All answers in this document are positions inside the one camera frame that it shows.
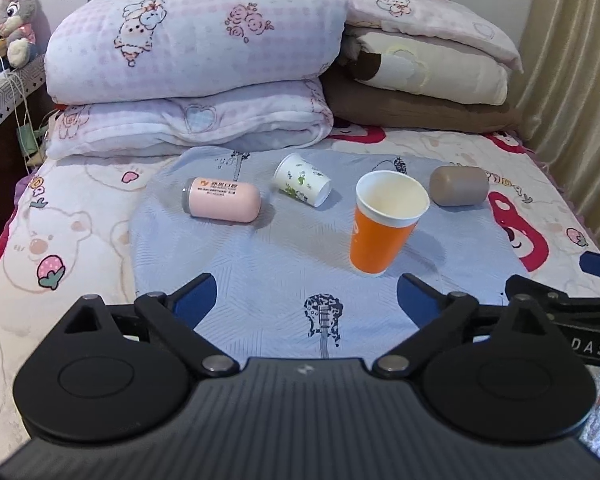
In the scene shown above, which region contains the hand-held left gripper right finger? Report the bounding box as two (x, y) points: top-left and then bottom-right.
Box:
(374, 273), (552, 378)

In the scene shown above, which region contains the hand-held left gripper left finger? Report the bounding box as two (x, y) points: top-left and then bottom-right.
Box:
(62, 273), (239, 377)

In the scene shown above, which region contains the orange paper cup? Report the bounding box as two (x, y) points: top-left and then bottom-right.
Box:
(349, 170), (431, 276)

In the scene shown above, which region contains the grey-brown plastic cup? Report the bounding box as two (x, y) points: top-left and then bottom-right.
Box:
(428, 165), (490, 207)

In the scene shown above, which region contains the white green-print paper cup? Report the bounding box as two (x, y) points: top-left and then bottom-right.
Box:
(273, 153), (332, 208)

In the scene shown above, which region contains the blue guitar-print blanket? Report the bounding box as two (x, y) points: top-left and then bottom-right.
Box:
(129, 146), (532, 361)

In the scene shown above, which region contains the pink cylindrical bottle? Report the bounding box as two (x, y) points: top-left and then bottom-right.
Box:
(181, 177), (262, 224)

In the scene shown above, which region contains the beige curtain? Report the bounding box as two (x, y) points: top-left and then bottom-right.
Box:
(507, 0), (600, 257)

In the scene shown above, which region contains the brown pillow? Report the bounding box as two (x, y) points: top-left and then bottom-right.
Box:
(322, 67), (524, 134)

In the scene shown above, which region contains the cream folded blanket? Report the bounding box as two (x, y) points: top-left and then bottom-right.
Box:
(342, 27), (511, 106)

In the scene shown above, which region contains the green cloth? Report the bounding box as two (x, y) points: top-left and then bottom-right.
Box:
(19, 124), (47, 162)

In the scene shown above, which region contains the folded pink checked quilt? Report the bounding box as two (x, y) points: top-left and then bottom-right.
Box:
(44, 0), (352, 160)

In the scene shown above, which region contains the bedside cabinet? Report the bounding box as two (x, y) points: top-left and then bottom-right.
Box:
(0, 54), (49, 272)

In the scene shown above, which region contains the grey rabbit plush toy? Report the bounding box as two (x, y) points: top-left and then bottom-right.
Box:
(0, 0), (44, 69)

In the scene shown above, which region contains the white cable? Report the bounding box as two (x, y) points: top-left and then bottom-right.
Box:
(0, 52), (37, 162)

